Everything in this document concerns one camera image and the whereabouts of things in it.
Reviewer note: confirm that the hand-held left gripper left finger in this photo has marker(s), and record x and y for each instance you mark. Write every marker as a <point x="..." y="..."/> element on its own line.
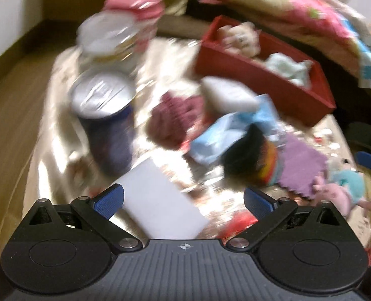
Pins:
<point x="108" y="202"/>

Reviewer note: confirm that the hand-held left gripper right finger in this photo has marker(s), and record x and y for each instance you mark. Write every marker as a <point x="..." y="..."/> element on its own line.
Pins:
<point x="257" y="202"/>

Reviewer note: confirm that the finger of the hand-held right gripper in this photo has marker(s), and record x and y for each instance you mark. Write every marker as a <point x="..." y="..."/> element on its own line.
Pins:
<point x="366" y="136"/>
<point x="370" y="160"/>

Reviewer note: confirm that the purple cloth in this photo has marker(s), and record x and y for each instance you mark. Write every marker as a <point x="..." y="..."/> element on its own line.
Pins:
<point x="301" y="166"/>

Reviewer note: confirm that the maroon knit hat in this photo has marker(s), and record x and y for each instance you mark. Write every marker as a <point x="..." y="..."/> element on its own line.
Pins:
<point x="173" y="119"/>

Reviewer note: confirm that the red box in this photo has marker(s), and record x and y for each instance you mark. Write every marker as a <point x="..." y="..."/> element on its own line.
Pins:
<point x="235" y="69"/>

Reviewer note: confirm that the pink pig plush toy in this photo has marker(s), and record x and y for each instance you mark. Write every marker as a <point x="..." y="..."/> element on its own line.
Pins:
<point x="348" y="185"/>

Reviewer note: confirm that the rainbow striped knit sock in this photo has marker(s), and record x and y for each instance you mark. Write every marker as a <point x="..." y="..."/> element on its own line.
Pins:
<point x="245" y="153"/>

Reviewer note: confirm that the flat white foam block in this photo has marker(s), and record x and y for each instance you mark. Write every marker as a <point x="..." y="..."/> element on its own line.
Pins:
<point x="160" y="200"/>

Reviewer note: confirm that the blue can with foil top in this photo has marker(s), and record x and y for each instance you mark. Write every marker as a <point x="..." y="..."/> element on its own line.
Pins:
<point x="110" y="138"/>

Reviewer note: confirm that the light blue cloth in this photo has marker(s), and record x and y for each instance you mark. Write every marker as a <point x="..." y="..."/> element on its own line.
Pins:
<point x="210" y="138"/>

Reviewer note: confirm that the glossy beige tablecloth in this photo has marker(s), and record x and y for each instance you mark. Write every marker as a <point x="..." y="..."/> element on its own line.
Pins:
<point x="57" y="131"/>

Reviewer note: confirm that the pale blue cloth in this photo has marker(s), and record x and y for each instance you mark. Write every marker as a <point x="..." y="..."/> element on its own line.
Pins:
<point x="290" y="67"/>

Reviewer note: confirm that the white sponge block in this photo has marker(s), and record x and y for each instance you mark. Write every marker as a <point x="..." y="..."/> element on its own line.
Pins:
<point x="229" y="94"/>

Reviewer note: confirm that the pink cartoon print quilt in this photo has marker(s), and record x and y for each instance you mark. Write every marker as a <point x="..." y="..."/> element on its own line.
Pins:
<point x="298" y="3"/>

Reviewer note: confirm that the cream teddy bear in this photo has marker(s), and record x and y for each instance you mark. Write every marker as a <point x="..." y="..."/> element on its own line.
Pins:
<point x="238" y="37"/>

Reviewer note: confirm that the tin with clear lid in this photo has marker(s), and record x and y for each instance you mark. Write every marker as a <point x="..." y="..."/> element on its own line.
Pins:
<point x="107" y="34"/>

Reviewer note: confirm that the pink white package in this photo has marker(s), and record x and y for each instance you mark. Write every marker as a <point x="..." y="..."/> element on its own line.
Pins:
<point x="141" y="9"/>

